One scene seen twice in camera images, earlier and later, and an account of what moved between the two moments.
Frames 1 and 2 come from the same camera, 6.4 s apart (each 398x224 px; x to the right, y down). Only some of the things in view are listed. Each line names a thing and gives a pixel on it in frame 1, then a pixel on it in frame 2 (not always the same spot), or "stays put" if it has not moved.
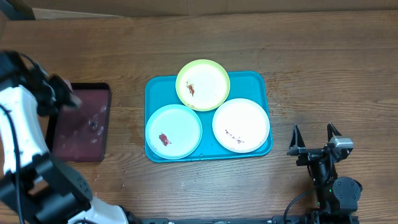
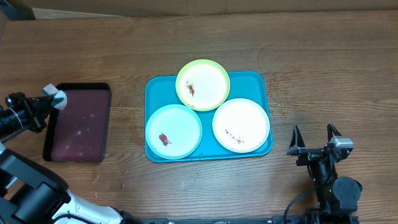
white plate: [240, 125] stays put
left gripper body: [56, 91] → [33, 120]
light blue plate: [173, 131] stays put
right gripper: [296, 147] stays put
